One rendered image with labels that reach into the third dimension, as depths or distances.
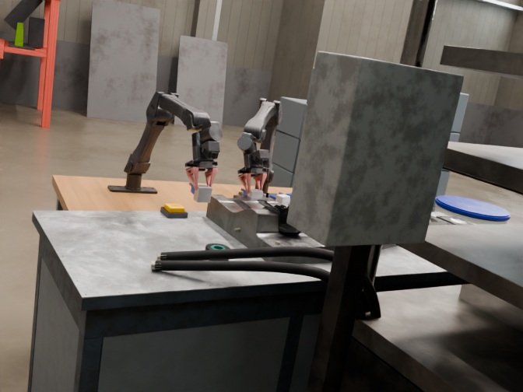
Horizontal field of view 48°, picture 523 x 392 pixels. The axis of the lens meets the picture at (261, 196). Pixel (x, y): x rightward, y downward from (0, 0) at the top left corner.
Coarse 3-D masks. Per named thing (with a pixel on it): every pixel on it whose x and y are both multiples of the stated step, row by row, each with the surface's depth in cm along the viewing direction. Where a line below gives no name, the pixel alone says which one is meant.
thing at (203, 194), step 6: (192, 186) 211; (198, 186) 207; (204, 186) 208; (192, 192) 211; (198, 192) 206; (204, 192) 207; (210, 192) 208; (198, 198) 206; (204, 198) 207; (210, 198) 209
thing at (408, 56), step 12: (420, 0) 151; (432, 0) 151; (420, 12) 152; (432, 12) 152; (408, 24) 155; (420, 24) 152; (408, 36) 154; (420, 36) 153; (408, 48) 154; (420, 48) 154; (408, 60) 155; (420, 60) 155; (372, 252) 167; (372, 264) 168; (372, 276) 169; (360, 300) 169
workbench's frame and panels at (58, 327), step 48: (48, 240) 180; (48, 288) 188; (240, 288) 168; (288, 288) 177; (384, 288) 201; (48, 336) 187; (96, 336) 152; (144, 336) 160; (192, 336) 167; (240, 336) 176; (288, 336) 185; (48, 384) 186; (96, 384) 156; (144, 384) 164; (192, 384) 172; (240, 384) 182; (288, 384) 191
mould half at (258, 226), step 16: (208, 208) 227; (224, 208) 216; (240, 208) 217; (256, 208) 200; (224, 224) 216; (240, 224) 205; (256, 224) 196; (272, 224) 199; (240, 240) 205; (256, 240) 196; (272, 240) 194; (288, 240) 196; (304, 240) 199
